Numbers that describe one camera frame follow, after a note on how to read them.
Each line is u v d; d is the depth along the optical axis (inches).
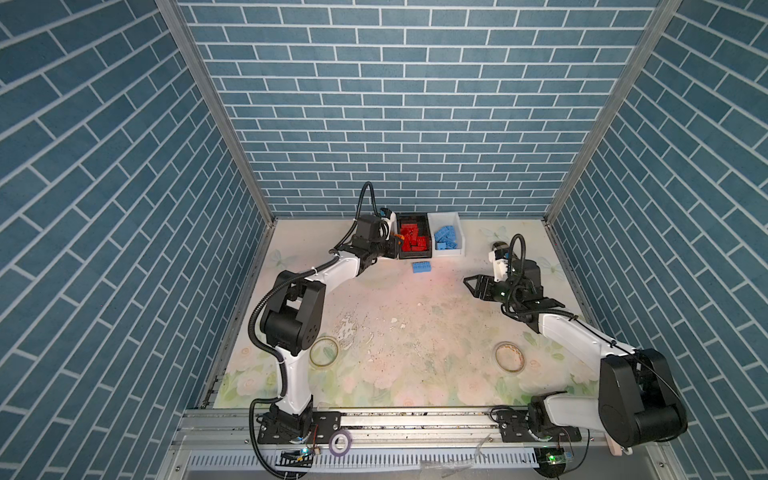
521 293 27.2
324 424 29.1
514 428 29.0
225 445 28.3
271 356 20.9
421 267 41.3
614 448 27.4
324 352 34.1
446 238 44.0
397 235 42.3
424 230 43.6
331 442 27.9
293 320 20.5
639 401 16.5
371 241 30.4
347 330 35.8
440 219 45.4
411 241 42.9
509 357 33.9
